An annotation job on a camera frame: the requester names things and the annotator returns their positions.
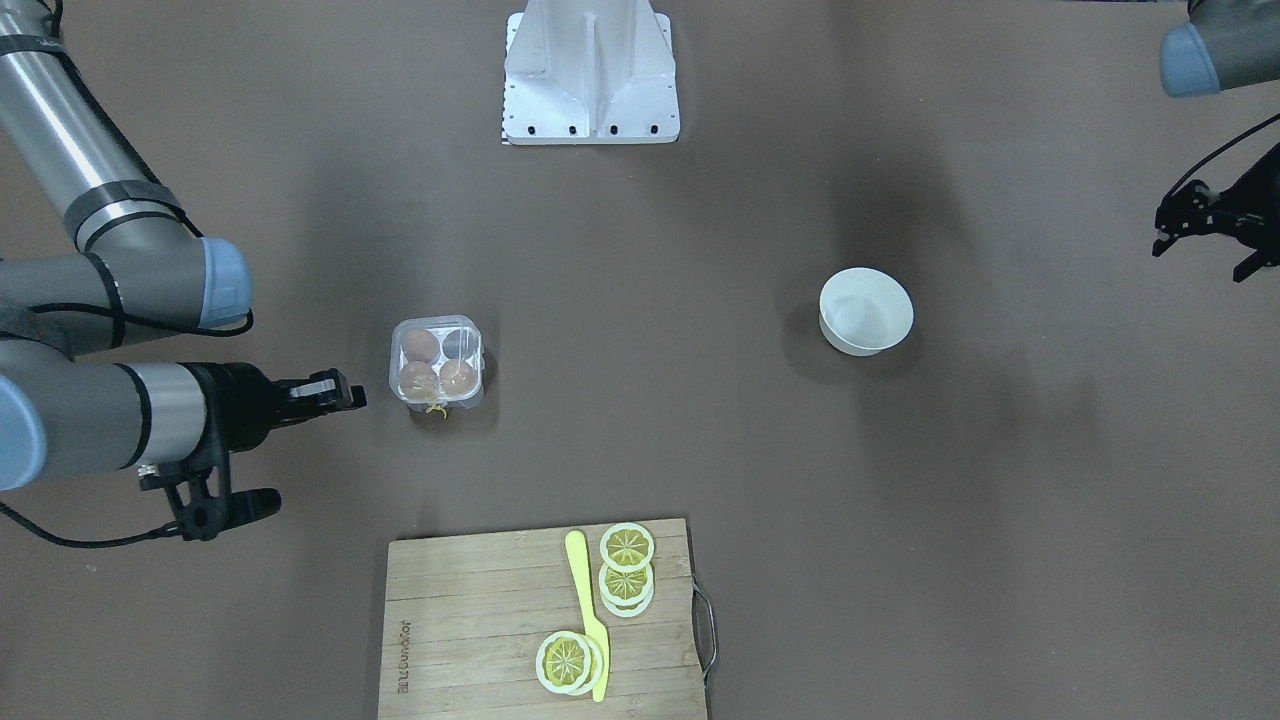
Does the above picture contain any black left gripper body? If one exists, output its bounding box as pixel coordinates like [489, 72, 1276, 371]
[1155, 145, 1279, 268]

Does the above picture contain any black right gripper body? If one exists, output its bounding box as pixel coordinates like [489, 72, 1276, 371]
[138, 363, 282, 541]

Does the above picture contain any clear plastic egg box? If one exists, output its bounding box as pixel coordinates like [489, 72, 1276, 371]
[387, 314, 485, 414]

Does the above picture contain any brown egg from bowl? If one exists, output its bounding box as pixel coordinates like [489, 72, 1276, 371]
[438, 359, 480, 398]

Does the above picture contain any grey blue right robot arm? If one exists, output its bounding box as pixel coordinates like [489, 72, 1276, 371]
[1, 1, 367, 550]

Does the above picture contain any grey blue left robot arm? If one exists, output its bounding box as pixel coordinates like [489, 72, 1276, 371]
[1152, 1, 1279, 283]

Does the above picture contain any brown egg in box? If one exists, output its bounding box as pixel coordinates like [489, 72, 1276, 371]
[396, 360, 439, 404]
[399, 327, 440, 365]

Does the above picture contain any wooden cutting board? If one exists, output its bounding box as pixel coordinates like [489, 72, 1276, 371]
[378, 518, 714, 719]

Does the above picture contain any white ceramic bowl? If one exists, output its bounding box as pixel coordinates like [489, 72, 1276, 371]
[818, 266, 915, 357]

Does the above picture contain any lemon slice top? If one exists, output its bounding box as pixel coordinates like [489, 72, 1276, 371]
[598, 521, 657, 571]

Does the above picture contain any lemon slice near knife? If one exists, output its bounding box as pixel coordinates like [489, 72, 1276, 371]
[534, 630, 605, 697]

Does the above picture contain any yellow plastic knife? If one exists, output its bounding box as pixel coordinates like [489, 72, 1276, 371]
[564, 529, 611, 703]

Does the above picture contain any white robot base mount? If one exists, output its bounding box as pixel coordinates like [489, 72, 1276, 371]
[500, 1, 682, 146]

